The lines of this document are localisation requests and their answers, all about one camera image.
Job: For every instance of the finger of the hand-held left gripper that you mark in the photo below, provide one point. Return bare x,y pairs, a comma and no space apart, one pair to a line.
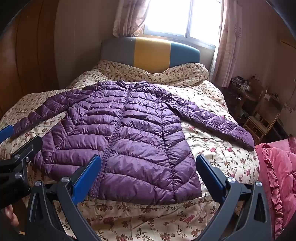
29,150
6,134

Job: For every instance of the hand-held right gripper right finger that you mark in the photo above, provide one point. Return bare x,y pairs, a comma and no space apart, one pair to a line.
211,173

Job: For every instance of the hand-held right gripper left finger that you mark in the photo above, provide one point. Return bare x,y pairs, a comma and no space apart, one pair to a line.
86,173

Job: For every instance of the purple puffer jacket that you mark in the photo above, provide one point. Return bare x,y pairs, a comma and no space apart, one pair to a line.
138,139

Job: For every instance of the person's left hand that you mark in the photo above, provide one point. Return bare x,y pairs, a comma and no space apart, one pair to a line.
11,215

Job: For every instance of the floral quilt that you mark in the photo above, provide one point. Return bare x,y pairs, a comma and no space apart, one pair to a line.
219,157

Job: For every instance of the pink ruffled blanket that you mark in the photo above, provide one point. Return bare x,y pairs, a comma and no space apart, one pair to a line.
279,176

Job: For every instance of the wicker chair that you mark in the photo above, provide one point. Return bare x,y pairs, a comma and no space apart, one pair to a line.
261,115

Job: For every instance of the wooden wardrobe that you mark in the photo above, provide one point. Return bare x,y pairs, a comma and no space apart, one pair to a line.
30,58

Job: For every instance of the cluttered wooden side table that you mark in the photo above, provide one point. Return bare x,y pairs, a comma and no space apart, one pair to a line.
238,95

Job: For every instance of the pink patterned curtain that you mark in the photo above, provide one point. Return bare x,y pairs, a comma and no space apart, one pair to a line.
129,18
227,41

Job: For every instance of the grey yellow blue headboard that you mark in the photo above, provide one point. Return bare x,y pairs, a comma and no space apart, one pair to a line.
152,52

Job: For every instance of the window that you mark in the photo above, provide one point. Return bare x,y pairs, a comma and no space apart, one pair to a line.
175,18

